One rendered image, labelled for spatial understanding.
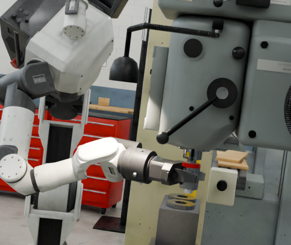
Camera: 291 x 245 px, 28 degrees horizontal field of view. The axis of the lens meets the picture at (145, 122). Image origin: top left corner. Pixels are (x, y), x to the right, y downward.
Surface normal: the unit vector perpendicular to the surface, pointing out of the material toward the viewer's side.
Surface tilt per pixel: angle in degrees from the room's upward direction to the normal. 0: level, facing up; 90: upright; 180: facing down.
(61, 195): 89
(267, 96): 90
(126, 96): 90
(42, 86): 70
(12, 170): 64
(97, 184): 90
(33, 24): 58
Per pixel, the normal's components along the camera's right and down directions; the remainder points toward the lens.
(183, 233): -0.11, 0.07
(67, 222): 0.08, 0.20
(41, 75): 0.76, -0.20
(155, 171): -0.44, 0.02
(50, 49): 0.15, -0.44
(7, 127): -0.15, -0.40
